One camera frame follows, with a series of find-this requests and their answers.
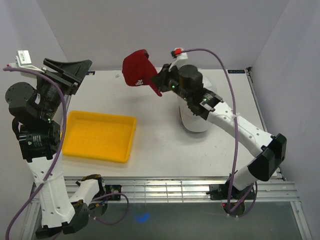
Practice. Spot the red baseball cap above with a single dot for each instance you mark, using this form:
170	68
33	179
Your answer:
137	70

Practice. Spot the aluminium frame rail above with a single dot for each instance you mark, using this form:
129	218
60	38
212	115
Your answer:
167	163

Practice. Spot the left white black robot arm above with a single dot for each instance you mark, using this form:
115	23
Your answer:
41	139

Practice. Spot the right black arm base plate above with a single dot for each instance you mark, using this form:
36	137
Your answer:
220	192

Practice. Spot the yellow plastic tray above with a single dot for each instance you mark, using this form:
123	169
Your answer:
99	136

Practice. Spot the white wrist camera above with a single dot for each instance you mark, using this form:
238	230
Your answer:
23	61
180	57

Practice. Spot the blue table corner label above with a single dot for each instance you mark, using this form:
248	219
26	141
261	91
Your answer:
236	71

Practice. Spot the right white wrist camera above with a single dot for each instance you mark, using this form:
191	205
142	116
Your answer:
180	57

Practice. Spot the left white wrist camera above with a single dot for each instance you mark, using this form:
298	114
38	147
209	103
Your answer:
23	61

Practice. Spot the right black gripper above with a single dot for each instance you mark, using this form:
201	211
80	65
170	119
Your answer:
160	79

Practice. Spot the white cap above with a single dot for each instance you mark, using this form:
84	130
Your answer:
191	122

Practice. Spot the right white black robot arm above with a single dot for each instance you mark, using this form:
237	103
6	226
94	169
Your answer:
268	150

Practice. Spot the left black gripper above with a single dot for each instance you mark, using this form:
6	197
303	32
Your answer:
74	71

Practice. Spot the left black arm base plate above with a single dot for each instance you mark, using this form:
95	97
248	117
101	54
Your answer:
113	192

